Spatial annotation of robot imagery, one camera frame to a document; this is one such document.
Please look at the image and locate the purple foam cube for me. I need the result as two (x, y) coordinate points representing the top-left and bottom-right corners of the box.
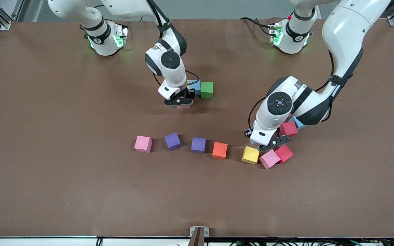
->
(164, 132), (182, 151)
(191, 137), (207, 154)

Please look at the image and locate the orange foam cube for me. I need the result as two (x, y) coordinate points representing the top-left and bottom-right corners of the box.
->
(212, 142), (228, 160)

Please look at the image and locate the brown table cover sheet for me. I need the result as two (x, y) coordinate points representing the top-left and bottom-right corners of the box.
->
(0, 17), (394, 238)

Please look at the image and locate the yellow foam cube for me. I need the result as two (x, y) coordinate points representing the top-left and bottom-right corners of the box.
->
(241, 146), (260, 165)

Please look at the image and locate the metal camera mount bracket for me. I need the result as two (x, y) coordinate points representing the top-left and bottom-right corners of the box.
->
(189, 226), (210, 246)

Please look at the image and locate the blue foam cube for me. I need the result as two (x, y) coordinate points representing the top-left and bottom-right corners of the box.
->
(187, 79), (201, 96)
(292, 116), (306, 130)

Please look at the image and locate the red foam cube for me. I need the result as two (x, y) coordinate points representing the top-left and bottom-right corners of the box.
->
(274, 144), (294, 164)
(279, 122), (299, 137)

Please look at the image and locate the black arm base cable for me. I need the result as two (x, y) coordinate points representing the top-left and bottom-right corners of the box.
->
(240, 16), (276, 36)

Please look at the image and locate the green foam cube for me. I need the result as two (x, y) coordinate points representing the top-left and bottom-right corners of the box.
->
(200, 81), (214, 99)

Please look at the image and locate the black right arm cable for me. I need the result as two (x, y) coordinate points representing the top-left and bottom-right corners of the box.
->
(147, 0), (201, 86)

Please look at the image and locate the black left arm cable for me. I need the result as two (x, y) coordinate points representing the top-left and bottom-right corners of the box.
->
(248, 48), (337, 130)

